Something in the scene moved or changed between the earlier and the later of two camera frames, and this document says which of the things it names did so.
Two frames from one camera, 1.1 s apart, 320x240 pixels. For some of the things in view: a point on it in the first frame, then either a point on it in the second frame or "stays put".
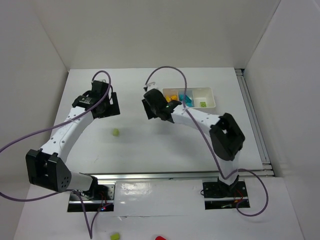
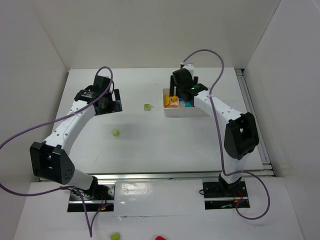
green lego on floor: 115,236 stays put
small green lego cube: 116,132 stays put
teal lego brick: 189,104 stays put
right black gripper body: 146,109 → 176,88
